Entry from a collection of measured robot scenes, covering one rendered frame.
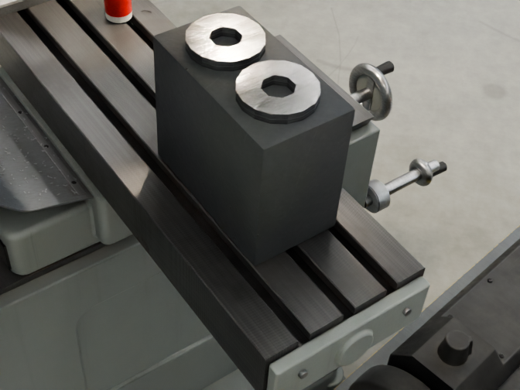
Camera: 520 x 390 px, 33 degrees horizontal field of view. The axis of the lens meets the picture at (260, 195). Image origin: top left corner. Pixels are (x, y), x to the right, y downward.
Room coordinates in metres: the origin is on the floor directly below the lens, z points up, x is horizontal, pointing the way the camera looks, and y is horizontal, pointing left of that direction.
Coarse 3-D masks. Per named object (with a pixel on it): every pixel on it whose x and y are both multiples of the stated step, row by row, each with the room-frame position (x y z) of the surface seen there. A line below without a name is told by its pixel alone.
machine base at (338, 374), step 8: (232, 376) 0.95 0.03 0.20; (240, 376) 0.95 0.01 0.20; (328, 376) 0.96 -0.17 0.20; (336, 376) 0.98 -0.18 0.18; (216, 384) 0.93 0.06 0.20; (224, 384) 0.93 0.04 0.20; (232, 384) 0.93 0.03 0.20; (240, 384) 0.93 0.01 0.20; (248, 384) 0.93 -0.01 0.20; (312, 384) 0.94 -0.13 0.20; (320, 384) 0.95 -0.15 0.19; (328, 384) 0.96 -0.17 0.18; (336, 384) 0.96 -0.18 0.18
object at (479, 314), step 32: (512, 256) 0.98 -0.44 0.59; (480, 288) 0.91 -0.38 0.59; (512, 288) 0.91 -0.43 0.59; (448, 320) 0.82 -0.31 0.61; (480, 320) 0.84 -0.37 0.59; (512, 320) 0.85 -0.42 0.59; (416, 352) 0.76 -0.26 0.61; (448, 352) 0.75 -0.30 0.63; (480, 352) 0.77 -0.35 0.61; (512, 352) 0.79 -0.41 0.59; (448, 384) 0.71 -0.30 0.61; (480, 384) 0.72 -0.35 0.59; (512, 384) 0.74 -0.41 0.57
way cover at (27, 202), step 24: (0, 96) 0.97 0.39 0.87; (0, 120) 0.91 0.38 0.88; (24, 120) 0.92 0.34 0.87; (0, 144) 0.86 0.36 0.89; (24, 144) 0.87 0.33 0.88; (48, 144) 0.88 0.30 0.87; (0, 168) 0.81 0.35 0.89; (24, 168) 0.82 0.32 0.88; (48, 168) 0.83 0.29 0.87; (0, 192) 0.75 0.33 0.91; (48, 192) 0.78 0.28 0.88; (72, 192) 0.79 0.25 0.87
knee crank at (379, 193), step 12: (420, 168) 1.23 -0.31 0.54; (432, 168) 1.25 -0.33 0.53; (444, 168) 1.27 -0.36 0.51; (372, 180) 1.18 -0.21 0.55; (396, 180) 1.20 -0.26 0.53; (408, 180) 1.21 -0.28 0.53; (420, 180) 1.22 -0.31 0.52; (372, 192) 1.15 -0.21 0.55; (384, 192) 1.15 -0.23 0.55; (372, 204) 1.15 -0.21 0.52; (384, 204) 1.14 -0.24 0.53
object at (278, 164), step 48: (192, 48) 0.77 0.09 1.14; (240, 48) 0.77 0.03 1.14; (192, 96) 0.74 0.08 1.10; (240, 96) 0.69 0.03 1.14; (288, 96) 0.70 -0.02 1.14; (336, 96) 0.72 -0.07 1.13; (192, 144) 0.74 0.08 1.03; (240, 144) 0.66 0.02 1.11; (288, 144) 0.65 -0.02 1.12; (336, 144) 0.69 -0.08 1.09; (192, 192) 0.74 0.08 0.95; (240, 192) 0.66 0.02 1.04; (288, 192) 0.65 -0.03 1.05; (336, 192) 0.70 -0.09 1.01; (240, 240) 0.65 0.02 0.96; (288, 240) 0.66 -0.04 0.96
